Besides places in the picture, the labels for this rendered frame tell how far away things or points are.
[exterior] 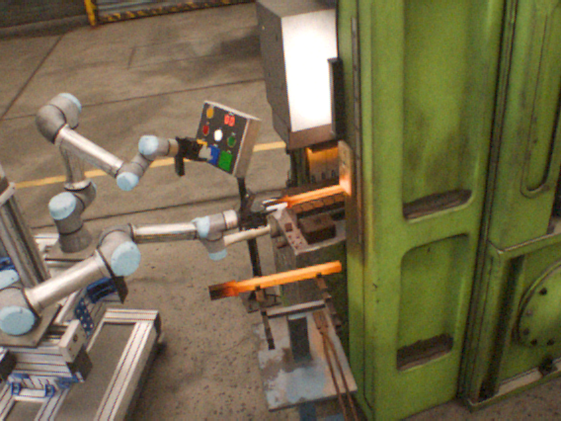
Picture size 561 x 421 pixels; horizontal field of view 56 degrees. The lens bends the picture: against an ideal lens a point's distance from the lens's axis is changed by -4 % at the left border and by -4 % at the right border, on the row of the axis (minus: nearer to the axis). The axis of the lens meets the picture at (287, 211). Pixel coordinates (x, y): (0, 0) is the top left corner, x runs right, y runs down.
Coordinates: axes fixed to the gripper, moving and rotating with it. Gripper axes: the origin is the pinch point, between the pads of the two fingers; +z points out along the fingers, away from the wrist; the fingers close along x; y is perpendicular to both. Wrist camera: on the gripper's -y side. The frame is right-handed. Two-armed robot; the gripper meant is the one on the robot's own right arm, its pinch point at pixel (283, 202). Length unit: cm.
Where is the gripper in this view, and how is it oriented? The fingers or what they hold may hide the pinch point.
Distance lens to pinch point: 221.1
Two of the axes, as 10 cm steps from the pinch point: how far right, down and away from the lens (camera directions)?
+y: 0.8, 8.2, 5.6
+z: 9.4, -2.4, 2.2
